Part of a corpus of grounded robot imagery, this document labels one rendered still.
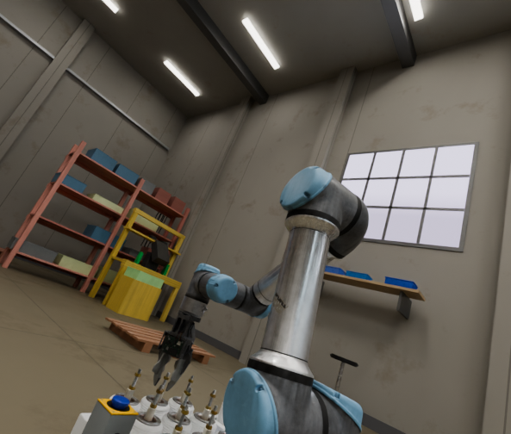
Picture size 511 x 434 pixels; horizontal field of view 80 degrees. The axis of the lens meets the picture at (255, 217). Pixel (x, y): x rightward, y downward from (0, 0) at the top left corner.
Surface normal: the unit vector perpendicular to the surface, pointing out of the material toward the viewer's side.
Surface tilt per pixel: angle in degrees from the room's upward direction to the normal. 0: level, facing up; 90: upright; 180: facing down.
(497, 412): 90
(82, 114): 90
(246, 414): 97
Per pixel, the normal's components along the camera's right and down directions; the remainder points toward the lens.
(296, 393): 0.51, -0.24
